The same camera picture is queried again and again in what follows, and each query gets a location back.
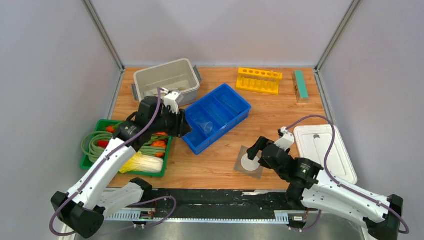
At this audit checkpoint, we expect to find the wire gauze with ceramic centre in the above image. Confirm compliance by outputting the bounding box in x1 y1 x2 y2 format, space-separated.
234 145 264 179

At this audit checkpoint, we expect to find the small orange carrot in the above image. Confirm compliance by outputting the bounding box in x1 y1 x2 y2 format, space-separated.
154 152 166 159

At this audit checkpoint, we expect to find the white tray lid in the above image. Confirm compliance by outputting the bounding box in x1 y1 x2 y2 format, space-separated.
294 124 358 185

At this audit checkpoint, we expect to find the grey plastic tub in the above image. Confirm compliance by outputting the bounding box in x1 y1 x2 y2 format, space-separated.
131 58 202 106

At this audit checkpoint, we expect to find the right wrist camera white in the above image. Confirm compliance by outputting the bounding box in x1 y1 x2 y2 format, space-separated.
274 127 295 151

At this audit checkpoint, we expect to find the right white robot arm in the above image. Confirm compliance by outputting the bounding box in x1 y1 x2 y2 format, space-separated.
247 134 404 240

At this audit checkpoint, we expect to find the clear glass test tube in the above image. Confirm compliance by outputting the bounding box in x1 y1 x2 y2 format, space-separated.
269 71 279 95

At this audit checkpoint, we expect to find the yellow test tube rack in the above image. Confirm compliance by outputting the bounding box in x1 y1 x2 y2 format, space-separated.
235 67 283 95

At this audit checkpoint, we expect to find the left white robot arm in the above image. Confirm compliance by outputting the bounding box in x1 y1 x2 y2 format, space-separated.
49 91 192 239

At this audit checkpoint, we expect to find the yellow napa cabbage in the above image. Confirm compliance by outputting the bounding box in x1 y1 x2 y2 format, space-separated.
119 152 164 174

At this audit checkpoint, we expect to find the green and gold box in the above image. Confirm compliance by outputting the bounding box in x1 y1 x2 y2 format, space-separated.
292 70 309 103

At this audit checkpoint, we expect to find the clay pipe triangle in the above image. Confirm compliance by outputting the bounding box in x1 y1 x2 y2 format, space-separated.
144 89 161 97

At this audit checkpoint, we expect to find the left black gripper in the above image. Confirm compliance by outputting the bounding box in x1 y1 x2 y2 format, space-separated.
150 105 194 138

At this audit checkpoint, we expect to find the green long beans bundle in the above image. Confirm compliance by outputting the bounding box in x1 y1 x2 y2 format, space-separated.
81 131 170 163

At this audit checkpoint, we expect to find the red chilli pepper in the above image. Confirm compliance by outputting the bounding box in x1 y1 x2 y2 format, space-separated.
96 140 109 149

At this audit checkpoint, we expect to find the blue divided plastic tray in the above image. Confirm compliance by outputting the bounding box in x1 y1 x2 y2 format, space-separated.
182 83 252 155

